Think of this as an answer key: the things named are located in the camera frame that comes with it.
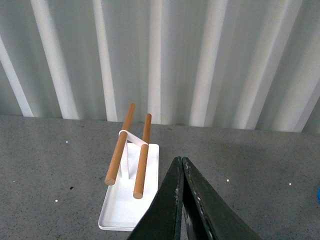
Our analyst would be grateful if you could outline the white rack with wooden rods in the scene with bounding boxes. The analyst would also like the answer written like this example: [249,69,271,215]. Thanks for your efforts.
[98,103,160,232]

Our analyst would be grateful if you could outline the blue microfiber cloth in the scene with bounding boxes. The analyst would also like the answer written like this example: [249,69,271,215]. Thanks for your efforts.
[316,186,320,204]

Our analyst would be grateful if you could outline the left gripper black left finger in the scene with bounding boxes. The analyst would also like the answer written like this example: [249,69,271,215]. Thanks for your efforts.
[128,156,184,240]

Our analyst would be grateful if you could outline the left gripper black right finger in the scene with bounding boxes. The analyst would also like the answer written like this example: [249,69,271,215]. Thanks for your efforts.
[182,157,260,240]

